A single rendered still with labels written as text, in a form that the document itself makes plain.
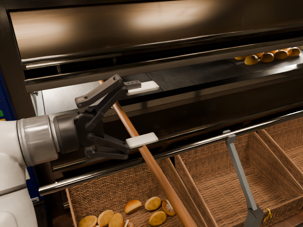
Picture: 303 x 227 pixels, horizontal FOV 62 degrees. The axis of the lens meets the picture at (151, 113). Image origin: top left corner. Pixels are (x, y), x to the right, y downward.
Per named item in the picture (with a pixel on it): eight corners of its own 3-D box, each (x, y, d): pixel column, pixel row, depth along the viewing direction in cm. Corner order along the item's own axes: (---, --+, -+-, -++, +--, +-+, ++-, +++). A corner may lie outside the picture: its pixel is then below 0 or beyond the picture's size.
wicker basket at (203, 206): (169, 180, 159) (171, 146, 144) (242, 157, 177) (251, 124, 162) (214, 252, 121) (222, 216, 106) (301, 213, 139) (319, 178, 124)
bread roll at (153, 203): (163, 205, 140) (159, 204, 144) (159, 194, 140) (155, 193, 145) (148, 214, 135) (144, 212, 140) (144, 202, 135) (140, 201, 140)
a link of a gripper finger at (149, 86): (122, 89, 52) (121, 86, 52) (153, 83, 54) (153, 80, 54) (126, 96, 50) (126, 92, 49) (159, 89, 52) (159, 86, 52)
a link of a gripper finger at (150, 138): (130, 146, 57) (130, 149, 57) (158, 138, 59) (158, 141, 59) (125, 138, 59) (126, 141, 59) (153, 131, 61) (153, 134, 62)
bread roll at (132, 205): (141, 208, 141) (137, 199, 144) (143, 203, 136) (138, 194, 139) (125, 216, 137) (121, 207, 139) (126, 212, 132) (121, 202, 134)
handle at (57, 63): (30, 82, 86) (30, 81, 87) (123, 67, 97) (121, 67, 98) (25, 65, 84) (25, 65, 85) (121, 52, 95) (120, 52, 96)
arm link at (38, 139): (29, 147, 53) (59, 140, 55) (30, 177, 46) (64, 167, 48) (17, 111, 49) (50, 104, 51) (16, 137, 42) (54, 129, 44)
